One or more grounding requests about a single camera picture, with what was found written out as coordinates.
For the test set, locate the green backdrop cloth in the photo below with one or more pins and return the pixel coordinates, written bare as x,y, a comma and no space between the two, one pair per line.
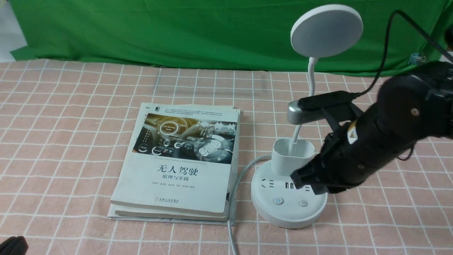
214,34

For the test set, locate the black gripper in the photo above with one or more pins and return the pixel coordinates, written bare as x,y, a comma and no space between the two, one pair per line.
351,154

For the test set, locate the white desk lamp with sockets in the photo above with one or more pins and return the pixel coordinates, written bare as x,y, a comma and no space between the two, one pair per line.
324,31

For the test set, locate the blue binder clip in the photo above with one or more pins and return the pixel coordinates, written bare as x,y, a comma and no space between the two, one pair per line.
416,58

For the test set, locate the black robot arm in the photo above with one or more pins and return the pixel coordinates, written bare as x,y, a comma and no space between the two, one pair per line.
409,107

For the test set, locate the lower white book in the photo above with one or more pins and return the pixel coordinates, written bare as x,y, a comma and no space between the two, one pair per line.
170,216

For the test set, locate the white self-driving textbook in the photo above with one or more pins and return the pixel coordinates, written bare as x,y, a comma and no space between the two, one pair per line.
177,170

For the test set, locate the pink checkered tablecloth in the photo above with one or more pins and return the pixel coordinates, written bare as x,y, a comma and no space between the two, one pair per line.
65,127

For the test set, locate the black object at corner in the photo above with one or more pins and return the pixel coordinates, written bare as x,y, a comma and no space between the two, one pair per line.
15,245

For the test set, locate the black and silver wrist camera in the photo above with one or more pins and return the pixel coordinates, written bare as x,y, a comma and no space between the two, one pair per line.
334,107

